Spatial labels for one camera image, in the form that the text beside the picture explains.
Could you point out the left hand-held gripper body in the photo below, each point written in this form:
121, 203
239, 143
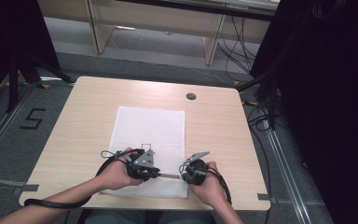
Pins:
143, 163

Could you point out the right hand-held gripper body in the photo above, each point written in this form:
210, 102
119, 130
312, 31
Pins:
197, 172

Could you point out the white cloth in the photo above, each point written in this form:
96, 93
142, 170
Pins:
150, 130

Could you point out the person's right hand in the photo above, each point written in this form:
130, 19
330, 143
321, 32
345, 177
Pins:
211, 189

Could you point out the person's left hand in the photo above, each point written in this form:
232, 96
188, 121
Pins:
115, 175

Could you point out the person's legs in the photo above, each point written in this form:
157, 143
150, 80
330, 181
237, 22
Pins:
118, 217

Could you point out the grey tape strip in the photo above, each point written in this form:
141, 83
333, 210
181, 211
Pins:
265, 197

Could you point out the black metal stand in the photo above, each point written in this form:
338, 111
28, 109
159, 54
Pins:
21, 73
268, 90

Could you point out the light wooden desk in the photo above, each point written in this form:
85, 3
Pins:
155, 18

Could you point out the black curtain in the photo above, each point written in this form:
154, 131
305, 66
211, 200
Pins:
9, 37
329, 93

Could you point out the metal floor rail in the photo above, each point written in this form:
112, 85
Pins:
287, 174
3, 124

